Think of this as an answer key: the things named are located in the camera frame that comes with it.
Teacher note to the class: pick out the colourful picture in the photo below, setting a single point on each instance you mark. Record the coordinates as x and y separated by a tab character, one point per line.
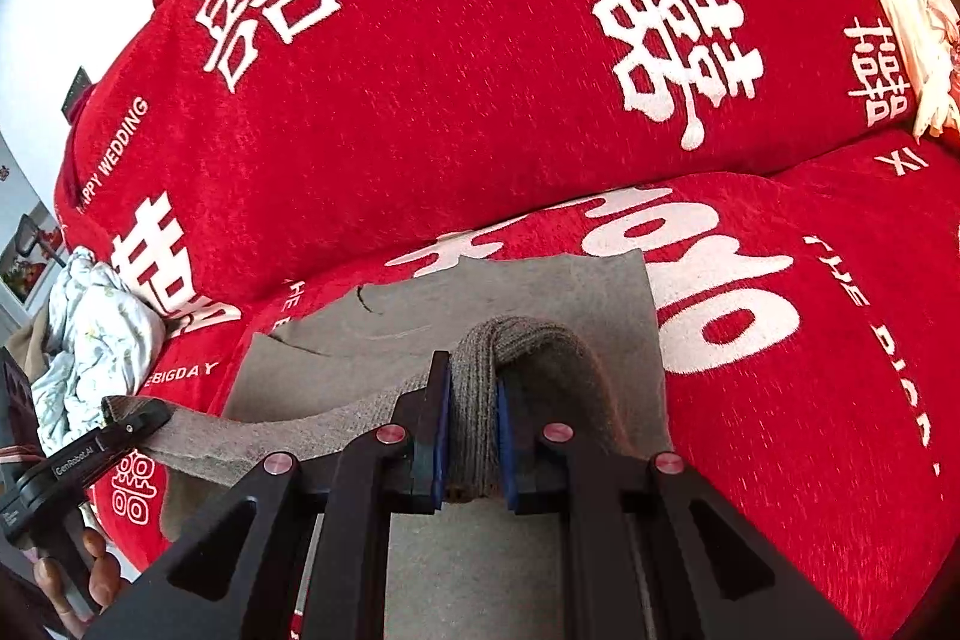
16	280

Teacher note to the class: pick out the cream crumpled cloth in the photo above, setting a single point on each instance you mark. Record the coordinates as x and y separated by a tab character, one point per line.
907	25

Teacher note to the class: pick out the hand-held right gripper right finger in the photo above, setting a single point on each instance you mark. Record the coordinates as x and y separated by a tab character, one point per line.
508	445

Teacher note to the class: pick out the red printed sofa cover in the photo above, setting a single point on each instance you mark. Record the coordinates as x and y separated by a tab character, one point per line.
487	48

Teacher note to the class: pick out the pale floral crumpled cloth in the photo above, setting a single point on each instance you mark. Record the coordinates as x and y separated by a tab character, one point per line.
97	325

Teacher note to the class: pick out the dark wall plate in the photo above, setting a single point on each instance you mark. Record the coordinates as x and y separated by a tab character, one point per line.
76	89

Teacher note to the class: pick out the brown cloth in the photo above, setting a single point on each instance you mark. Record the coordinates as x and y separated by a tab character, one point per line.
34	340

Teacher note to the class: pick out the person's left hand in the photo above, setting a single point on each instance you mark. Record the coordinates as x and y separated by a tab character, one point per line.
105	580

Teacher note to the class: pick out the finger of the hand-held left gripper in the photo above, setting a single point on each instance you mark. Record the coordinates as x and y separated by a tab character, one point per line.
139	419

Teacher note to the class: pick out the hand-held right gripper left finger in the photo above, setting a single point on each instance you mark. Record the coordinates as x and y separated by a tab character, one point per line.
439	430

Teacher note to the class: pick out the black chair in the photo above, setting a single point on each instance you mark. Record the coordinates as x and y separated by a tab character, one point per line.
28	231

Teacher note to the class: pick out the grey knitted sweater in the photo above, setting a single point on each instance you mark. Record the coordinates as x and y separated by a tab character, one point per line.
525	287

